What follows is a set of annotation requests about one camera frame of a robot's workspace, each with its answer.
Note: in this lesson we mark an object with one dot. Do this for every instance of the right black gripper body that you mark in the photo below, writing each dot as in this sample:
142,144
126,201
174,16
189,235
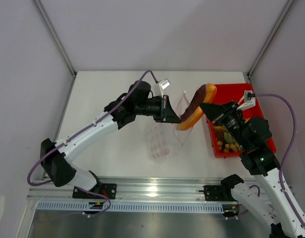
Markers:
230,120

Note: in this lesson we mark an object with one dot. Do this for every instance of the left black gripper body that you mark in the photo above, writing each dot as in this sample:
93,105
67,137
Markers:
152,108

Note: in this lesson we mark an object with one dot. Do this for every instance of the toy ham slice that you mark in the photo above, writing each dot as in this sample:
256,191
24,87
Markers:
193,113

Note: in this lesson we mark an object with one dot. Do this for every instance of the longan bunch with leaves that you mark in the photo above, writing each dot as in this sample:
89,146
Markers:
227,143

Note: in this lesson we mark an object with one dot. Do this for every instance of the clear pink zip top bag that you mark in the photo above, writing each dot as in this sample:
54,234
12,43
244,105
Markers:
164,140

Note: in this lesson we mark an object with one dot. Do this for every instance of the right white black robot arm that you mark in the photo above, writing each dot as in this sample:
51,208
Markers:
284,217

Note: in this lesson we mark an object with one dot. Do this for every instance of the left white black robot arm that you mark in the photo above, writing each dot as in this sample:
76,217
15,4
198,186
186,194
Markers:
58,156

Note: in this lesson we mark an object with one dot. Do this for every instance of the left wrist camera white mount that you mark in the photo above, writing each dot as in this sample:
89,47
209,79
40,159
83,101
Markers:
160,86

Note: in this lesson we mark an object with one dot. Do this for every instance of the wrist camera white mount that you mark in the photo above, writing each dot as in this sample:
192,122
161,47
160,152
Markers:
160,86
247,101

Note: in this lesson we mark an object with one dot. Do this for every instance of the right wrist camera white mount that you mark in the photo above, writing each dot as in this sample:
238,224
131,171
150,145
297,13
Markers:
247,101

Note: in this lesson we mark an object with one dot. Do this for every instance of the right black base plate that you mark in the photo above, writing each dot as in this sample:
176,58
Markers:
216,193

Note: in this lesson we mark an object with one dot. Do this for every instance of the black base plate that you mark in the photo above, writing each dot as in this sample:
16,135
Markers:
108,190
216,193

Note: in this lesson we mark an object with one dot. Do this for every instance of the aluminium mounting rail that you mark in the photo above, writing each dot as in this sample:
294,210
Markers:
160,190

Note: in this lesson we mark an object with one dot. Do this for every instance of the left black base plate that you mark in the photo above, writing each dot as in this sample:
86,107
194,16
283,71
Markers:
108,190

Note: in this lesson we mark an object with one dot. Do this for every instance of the left aluminium frame post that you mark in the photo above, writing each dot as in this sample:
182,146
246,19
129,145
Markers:
54,36

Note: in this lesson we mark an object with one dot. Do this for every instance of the aluminium frame post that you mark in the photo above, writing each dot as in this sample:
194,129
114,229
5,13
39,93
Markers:
54,36
275,29

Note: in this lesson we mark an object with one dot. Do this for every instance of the right aluminium frame post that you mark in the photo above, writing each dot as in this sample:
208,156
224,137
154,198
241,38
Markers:
275,29

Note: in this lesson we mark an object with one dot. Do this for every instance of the white slotted cable duct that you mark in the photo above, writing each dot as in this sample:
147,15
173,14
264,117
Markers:
201,208

